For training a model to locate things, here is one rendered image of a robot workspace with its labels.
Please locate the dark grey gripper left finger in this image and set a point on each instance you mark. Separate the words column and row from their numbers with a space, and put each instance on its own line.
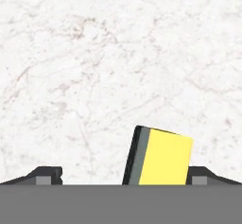
column 44, row 175

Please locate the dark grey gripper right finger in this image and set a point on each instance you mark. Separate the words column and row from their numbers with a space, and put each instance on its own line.
column 204, row 175

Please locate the yellow sponge with dark scourer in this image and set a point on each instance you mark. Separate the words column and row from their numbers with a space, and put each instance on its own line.
column 162, row 158

